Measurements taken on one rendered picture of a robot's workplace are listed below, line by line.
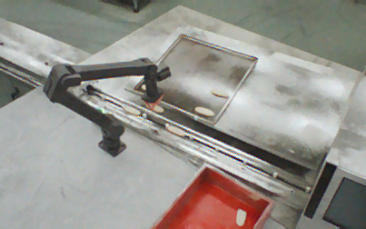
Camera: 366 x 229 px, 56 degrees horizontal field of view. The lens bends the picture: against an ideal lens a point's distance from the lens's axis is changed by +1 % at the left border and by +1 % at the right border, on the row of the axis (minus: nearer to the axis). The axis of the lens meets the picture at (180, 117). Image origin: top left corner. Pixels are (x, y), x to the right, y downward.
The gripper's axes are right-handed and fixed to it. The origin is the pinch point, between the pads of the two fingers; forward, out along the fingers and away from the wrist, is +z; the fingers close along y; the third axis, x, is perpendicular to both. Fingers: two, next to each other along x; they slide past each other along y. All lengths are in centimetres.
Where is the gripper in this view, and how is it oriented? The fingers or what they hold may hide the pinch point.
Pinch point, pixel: (153, 106)
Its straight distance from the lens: 168.5
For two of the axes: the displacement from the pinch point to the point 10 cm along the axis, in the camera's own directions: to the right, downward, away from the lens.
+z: 0.5, 6.9, 7.2
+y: 5.4, -6.3, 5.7
